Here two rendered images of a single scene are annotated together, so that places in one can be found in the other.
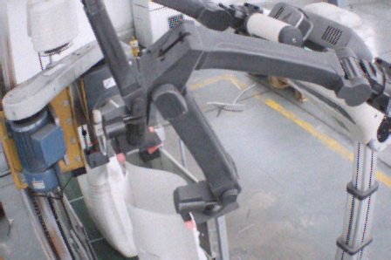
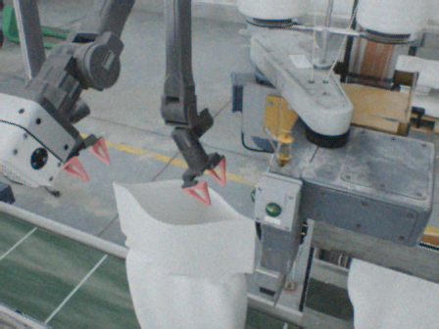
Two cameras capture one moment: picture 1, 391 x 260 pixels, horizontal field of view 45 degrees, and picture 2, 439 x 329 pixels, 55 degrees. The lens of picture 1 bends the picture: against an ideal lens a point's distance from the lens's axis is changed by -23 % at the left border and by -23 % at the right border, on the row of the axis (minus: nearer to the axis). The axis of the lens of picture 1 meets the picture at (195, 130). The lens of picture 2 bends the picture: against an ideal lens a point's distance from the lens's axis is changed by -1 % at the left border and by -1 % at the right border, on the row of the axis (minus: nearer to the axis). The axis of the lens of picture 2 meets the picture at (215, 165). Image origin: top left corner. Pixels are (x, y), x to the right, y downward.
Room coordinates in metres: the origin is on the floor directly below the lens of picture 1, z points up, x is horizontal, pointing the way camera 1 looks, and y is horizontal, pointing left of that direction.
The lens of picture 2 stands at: (2.17, -0.39, 1.79)
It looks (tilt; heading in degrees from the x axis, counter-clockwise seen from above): 35 degrees down; 139
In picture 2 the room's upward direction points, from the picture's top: straight up
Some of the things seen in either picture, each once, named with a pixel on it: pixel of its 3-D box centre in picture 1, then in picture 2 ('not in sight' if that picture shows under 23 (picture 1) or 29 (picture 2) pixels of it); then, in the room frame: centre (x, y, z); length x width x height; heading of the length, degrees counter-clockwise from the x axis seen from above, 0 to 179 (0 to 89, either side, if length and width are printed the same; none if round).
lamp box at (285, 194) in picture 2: not in sight; (277, 201); (1.79, 0.10, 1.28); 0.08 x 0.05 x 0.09; 24
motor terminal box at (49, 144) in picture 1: (49, 147); (243, 95); (1.37, 0.43, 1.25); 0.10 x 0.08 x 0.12; 139
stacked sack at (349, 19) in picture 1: (332, 14); not in sight; (4.75, -1.53, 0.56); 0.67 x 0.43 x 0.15; 24
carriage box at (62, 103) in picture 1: (33, 129); (355, 136); (1.67, 0.58, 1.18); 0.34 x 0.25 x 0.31; 114
